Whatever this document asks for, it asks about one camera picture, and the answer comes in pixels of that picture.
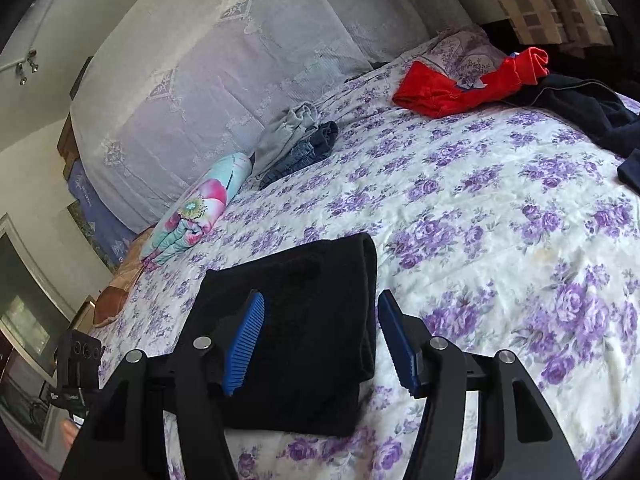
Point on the brown cushion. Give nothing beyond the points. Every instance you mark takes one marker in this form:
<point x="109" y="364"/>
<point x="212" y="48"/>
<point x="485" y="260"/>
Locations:
<point x="112" y="302"/>

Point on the purple floral bedspread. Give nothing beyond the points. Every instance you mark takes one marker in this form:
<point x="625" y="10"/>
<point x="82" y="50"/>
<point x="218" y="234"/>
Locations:
<point x="500" y="210"/>

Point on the ceiling track lights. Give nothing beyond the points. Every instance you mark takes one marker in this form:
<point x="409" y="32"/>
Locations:
<point x="27" y="66"/>

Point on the person's left hand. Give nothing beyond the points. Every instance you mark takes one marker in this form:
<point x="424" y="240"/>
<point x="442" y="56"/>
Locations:
<point x="69" y="434"/>

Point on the patterned beige curtain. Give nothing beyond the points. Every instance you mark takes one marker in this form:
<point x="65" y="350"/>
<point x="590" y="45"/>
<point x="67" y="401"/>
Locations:
<point x="540" y="0"/>

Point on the grey garment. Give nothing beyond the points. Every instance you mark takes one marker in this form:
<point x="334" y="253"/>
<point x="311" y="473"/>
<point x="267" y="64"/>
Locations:
<point x="285" y="130"/>

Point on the framed mirror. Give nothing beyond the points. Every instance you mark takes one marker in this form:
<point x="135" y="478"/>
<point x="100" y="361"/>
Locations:
<point x="25" y="305"/>

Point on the blue jeans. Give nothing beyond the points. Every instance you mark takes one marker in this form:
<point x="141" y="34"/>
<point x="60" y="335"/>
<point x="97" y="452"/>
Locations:
<point x="310" y="150"/>

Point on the navy blue garment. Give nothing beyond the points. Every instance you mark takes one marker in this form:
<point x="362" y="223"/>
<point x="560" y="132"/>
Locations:
<point x="631" y="170"/>

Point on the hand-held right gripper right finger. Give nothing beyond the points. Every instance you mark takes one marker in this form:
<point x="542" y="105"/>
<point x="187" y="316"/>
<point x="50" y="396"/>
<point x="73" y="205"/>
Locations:
<point x="400" y="345"/>

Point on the folded teal floral quilt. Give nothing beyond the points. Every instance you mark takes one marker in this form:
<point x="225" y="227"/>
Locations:
<point x="200" y="210"/>

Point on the purple floral pillow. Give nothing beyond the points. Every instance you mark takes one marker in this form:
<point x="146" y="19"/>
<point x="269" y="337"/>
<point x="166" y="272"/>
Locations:
<point x="465" y="55"/>

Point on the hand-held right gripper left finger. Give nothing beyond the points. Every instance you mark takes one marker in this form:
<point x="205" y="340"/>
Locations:
<point x="245" y="340"/>

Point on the black pants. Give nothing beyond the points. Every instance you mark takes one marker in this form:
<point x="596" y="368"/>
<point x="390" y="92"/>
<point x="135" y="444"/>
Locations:
<point x="310" y="310"/>

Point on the blue patterned mattress side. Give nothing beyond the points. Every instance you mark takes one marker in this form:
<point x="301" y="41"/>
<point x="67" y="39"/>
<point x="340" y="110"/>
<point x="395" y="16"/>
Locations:
<point x="97" y="210"/>

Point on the red garment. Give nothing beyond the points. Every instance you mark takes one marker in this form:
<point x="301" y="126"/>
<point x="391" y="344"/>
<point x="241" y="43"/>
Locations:
<point x="430" y="90"/>

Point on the dark jacket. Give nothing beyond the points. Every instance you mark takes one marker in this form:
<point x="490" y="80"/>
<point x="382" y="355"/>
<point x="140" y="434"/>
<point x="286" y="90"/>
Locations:
<point x="575" y="105"/>

